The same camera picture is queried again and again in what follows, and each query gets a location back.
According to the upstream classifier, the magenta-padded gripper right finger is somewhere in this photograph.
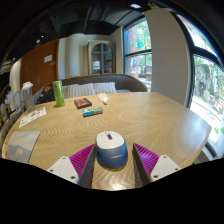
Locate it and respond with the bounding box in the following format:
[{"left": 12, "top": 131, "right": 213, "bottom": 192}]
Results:
[{"left": 132, "top": 142, "right": 182, "bottom": 186}]

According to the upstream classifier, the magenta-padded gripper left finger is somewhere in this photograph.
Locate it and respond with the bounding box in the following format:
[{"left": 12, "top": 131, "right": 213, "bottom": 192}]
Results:
[{"left": 46, "top": 143, "right": 98, "bottom": 188}]

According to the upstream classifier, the white and blue computer mouse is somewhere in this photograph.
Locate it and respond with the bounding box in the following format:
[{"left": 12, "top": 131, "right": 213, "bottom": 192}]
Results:
[{"left": 95, "top": 130, "right": 129, "bottom": 169}]

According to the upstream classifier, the grey printed mouse pad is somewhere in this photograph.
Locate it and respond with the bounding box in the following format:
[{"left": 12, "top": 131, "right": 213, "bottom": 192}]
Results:
[{"left": 3, "top": 130, "right": 41, "bottom": 165}]

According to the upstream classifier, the small teal packet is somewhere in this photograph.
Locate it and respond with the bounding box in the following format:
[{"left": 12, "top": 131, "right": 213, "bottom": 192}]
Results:
[{"left": 82, "top": 106, "right": 104, "bottom": 118}]

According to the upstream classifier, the black and red flat box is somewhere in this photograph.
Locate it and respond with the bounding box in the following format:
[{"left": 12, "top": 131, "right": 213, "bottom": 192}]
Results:
[{"left": 73, "top": 97, "right": 93, "bottom": 110}]

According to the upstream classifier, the white printed paper sheet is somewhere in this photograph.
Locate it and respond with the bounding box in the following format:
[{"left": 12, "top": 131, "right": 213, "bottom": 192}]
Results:
[{"left": 18, "top": 106, "right": 47, "bottom": 129}]

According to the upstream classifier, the crumpled white tissue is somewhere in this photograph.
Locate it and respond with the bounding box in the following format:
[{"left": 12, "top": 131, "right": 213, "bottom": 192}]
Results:
[{"left": 97, "top": 92, "right": 110, "bottom": 106}]

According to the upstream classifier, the green drink can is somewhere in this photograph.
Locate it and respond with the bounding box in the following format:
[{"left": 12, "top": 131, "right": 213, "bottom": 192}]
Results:
[{"left": 52, "top": 80, "right": 66, "bottom": 108}]

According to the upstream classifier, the striped cushion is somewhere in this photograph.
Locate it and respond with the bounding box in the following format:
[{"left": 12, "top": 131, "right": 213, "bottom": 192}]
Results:
[
  {"left": 93, "top": 81, "right": 118, "bottom": 95},
  {"left": 63, "top": 83, "right": 97, "bottom": 99}
]

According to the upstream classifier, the black and orange backpack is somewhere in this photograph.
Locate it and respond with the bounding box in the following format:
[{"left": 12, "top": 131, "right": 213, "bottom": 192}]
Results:
[{"left": 37, "top": 84, "right": 55, "bottom": 104}]

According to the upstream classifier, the brown curved sofa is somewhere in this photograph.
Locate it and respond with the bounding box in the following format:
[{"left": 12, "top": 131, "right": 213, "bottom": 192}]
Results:
[{"left": 36, "top": 73, "right": 149, "bottom": 104}]

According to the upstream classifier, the clear plastic shaker bottle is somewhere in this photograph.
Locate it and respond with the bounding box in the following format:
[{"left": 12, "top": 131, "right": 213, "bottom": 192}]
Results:
[{"left": 21, "top": 81, "right": 36, "bottom": 113}]

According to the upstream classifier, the group of white chairs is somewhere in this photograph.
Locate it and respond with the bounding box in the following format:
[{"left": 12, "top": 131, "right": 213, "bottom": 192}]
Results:
[{"left": 0, "top": 89, "right": 26, "bottom": 116}]

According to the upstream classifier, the black-framed large window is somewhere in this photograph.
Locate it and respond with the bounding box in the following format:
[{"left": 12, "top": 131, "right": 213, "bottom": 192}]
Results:
[{"left": 176, "top": 13, "right": 224, "bottom": 158}]

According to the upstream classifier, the brown wooden door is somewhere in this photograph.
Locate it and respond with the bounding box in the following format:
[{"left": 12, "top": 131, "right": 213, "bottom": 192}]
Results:
[{"left": 20, "top": 38, "right": 60, "bottom": 101}]

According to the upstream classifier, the person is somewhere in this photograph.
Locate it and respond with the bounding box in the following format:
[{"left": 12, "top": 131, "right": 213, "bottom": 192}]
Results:
[{"left": 4, "top": 85, "right": 15, "bottom": 105}]

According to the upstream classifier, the arched glass-door cabinet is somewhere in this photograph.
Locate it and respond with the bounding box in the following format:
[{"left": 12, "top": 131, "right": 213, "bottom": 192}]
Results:
[{"left": 87, "top": 40, "right": 116, "bottom": 76}]

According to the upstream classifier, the black-framed narrow window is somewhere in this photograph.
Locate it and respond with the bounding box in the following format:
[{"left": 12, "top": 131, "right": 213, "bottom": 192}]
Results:
[{"left": 123, "top": 18, "right": 153, "bottom": 92}]

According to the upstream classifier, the white sign on door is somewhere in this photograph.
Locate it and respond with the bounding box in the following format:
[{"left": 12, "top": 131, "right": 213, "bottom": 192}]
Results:
[{"left": 43, "top": 54, "right": 54, "bottom": 64}]

